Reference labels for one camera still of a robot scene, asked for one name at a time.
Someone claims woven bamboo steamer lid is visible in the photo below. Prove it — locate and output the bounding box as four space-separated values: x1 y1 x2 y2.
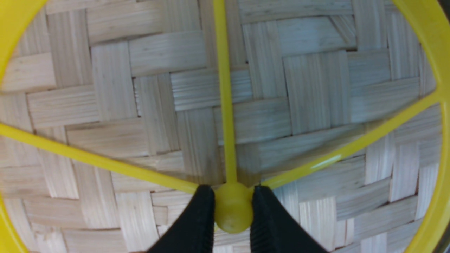
0 0 450 253

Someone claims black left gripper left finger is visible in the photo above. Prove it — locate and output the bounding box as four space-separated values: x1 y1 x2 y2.
147 185 215 253

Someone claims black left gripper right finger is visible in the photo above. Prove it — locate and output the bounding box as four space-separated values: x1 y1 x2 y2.
250 186 327 253

